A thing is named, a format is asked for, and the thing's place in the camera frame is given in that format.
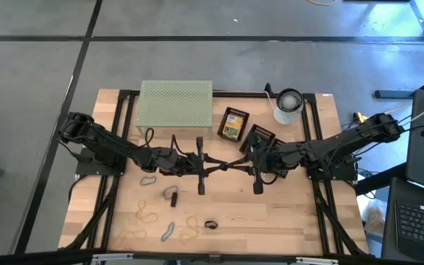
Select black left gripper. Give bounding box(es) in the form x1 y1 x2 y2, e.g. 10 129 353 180
177 135 231 196

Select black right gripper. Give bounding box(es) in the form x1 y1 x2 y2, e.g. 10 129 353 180
227 136 286 196

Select yellow green crayon box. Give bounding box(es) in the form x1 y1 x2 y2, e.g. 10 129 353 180
222 113 245 141

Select black mesh plastic basket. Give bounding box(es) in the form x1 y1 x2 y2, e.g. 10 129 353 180
270 138 291 180
238 124 276 154
216 106 250 143

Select yellow rubber band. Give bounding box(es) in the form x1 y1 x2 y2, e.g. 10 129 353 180
178 214 202 244
134 199 160 225
118 228 148 241

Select green perforated metal shelf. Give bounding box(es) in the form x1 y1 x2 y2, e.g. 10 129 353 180
135 79 214 141

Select white cylindrical device black rim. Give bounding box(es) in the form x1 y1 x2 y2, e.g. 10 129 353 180
272 87 305 125

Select clear plastic bag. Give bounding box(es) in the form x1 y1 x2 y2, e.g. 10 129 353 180
363 204 386 233

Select black floor bar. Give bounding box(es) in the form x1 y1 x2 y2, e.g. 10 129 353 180
375 90 415 99

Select black laptop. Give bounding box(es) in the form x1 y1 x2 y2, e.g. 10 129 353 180
381 176 424 265

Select white power cable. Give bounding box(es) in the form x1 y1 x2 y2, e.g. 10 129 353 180
264 91 276 111

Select black table frame rails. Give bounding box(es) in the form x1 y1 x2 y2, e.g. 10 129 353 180
59 89 373 258

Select black camera crossbar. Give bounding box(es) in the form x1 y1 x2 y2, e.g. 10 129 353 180
0 249 424 265

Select grey metal bracket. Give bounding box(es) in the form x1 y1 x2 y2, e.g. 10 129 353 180
91 252 135 264
295 256 340 265

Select yellow floor cable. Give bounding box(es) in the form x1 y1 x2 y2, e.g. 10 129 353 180
305 0 340 7

